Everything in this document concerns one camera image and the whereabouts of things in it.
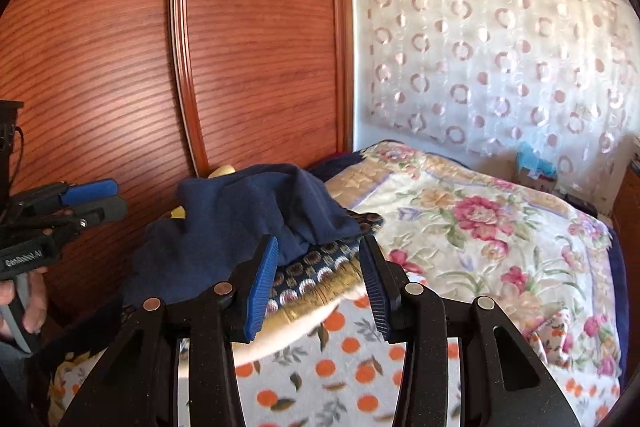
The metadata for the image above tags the person's left hand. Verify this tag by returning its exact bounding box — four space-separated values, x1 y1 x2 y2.
0 267 51 340

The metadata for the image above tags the wooden headboard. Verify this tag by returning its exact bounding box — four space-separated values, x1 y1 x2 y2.
0 0 356 323

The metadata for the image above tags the navy fleece garment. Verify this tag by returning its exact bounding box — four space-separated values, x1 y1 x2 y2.
177 163 358 258

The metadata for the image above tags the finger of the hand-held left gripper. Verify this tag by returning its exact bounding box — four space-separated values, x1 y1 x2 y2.
10 178 119 212
30 196 128 234

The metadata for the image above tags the navy printed t-shirt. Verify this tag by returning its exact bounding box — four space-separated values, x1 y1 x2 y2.
122 207 281 308

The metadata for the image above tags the white circle-patterned curtain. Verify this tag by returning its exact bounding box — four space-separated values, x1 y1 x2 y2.
350 0 640 172

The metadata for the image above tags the brown wooden cabinet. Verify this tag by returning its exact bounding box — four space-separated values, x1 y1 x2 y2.
610 167 640 258

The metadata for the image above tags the floral blanket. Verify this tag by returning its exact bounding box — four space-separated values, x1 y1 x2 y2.
320 139 626 378

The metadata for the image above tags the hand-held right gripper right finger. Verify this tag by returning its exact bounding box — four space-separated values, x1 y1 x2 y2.
359 234 583 427

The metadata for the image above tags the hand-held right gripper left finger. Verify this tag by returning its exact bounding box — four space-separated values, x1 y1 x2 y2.
57 234 280 427

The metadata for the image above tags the blue box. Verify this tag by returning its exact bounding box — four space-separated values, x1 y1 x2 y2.
515 142 558 195

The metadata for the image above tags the gold patterned pillow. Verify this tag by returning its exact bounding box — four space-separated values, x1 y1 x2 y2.
260 267 366 323

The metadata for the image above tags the orange-print bed sheet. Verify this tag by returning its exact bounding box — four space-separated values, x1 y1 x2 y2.
50 292 626 427

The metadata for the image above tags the cream pillow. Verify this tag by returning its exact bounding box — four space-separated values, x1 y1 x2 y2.
232 282 371 363

